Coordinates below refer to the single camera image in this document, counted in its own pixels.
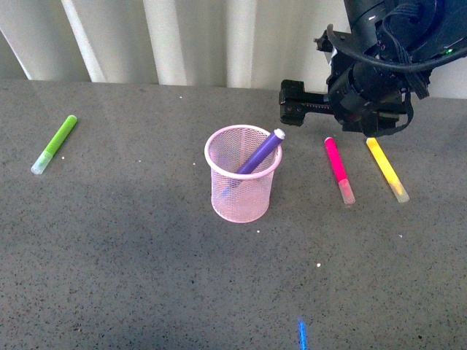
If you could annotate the green pen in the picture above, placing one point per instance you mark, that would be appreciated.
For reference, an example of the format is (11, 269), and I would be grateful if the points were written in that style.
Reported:
(54, 145)

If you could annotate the yellow pen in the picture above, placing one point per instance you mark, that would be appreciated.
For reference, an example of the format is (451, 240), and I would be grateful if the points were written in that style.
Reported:
(387, 170)

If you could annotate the pink pen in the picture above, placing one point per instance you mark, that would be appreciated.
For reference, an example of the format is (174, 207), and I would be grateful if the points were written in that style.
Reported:
(339, 171)

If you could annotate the purple pen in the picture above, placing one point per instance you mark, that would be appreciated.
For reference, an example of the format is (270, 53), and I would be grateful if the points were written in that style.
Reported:
(243, 160)

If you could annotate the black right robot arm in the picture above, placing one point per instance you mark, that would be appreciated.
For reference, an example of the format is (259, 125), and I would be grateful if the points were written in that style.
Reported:
(386, 58)

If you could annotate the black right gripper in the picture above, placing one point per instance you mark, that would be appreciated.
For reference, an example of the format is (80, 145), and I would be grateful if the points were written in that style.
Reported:
(362, 97)

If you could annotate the pink mesh cup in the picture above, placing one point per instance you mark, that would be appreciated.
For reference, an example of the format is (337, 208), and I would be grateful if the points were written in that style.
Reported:
(241, 211)

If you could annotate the white curtain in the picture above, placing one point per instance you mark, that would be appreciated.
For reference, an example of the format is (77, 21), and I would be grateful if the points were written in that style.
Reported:
(235, 44)

